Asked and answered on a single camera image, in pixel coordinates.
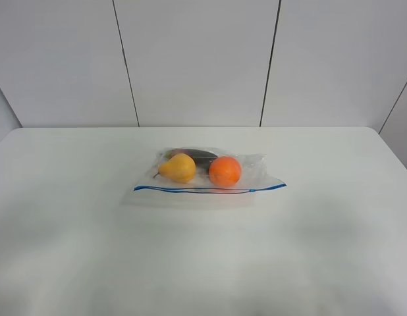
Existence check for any clear zip bag blue seal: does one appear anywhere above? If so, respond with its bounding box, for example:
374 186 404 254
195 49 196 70
122 147 286 210

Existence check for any dark purple eggplant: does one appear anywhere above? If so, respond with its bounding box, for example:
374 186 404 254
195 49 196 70
163 148 218 170

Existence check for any orange fruit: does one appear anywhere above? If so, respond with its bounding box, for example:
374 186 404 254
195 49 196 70
209 156 242 188

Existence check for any yellow pear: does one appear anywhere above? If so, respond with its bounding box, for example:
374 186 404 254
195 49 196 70
157 153 196 183

